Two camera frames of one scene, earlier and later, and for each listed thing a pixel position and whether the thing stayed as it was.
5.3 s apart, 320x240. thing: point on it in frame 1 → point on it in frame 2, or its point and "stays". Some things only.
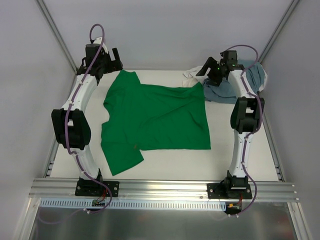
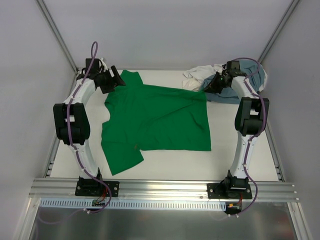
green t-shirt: (148, 117) stays
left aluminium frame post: (41, 5) stays
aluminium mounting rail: (66, 189) stays
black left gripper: (110, 63) → (111, 80)
